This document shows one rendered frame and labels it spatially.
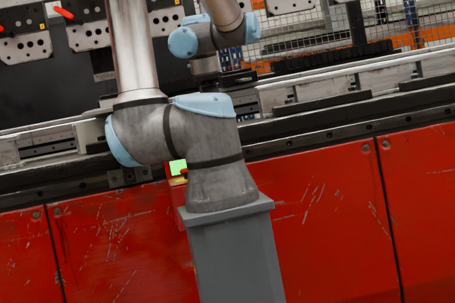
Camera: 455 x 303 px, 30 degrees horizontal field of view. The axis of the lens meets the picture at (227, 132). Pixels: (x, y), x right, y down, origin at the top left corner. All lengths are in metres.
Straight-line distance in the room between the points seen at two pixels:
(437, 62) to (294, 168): 0.58
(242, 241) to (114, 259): 0.86
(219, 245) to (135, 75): 0.38
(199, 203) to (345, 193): 0.92
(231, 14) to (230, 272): 0.62
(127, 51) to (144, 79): 0.07
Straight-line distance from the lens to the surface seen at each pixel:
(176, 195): 2.16
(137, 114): 1.71
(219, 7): 1.94
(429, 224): 2.61
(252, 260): 1.68
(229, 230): 1.66
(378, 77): 2.65
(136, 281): 2.49
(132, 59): 1.74
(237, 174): 1.68
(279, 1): 2.58
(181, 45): 2.06
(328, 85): 2.61
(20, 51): 2.55
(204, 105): 1.66
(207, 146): 1.66
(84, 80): 3.08
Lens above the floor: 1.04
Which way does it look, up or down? 4 degrees down
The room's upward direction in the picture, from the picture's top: 11 degrees counter-clockwise
